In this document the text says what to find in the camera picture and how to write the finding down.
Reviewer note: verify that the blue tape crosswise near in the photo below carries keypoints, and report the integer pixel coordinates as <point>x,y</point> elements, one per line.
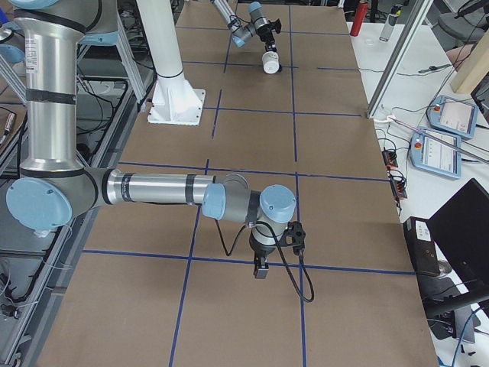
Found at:
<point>238,261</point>

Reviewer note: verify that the grey office chair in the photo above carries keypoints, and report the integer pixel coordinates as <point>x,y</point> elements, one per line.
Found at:
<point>469,23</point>

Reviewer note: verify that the wooden beam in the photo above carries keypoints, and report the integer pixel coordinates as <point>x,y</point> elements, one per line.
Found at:
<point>470,63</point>

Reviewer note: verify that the grey bottle green cap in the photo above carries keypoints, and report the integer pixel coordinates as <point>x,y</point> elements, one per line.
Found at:
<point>390,22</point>

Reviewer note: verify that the blue tape line crosswise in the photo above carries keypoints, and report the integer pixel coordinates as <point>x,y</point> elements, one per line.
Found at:
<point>276,173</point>

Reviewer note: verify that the near teach pendant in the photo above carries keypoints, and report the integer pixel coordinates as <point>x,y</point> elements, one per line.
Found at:
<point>434,151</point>

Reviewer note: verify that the blue tape crosswise far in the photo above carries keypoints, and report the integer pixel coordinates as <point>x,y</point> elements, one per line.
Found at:
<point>282,112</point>

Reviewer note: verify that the black computer box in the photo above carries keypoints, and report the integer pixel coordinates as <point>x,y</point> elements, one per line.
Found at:
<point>421,247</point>

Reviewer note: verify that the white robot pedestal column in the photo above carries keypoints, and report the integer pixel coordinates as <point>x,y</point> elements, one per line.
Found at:
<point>174,101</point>

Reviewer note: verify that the teach pendant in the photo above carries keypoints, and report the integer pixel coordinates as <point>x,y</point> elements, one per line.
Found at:
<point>454,116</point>
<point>434,151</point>

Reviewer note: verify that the orange black adapter lower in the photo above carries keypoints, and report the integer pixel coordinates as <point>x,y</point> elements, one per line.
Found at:
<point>398,187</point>

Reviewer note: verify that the far teach pendant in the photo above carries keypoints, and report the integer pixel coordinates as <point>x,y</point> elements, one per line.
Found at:
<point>454,116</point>

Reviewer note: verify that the black monitor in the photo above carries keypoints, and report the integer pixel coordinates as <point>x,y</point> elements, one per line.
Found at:
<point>460,230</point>

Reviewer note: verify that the red bottle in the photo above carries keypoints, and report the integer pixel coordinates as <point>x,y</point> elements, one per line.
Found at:
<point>360,14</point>

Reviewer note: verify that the orange black adapter upper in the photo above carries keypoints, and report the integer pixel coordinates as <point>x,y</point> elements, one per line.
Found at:
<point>390,159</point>

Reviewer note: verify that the blue tape lengthwise left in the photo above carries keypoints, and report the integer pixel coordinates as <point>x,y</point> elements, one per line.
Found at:
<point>198,214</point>

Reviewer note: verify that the white mug black handle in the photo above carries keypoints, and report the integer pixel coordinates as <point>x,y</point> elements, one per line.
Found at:
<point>271,62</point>

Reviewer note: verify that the aluminium frame post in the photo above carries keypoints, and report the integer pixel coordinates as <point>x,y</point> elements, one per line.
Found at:
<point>415,20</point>

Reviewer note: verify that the orange black adapter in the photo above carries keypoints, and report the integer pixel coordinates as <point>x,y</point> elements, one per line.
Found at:
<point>398,187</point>
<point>390,159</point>

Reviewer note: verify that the blue tape line lengthwise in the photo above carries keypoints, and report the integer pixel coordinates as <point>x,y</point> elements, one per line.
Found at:
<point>295,151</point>

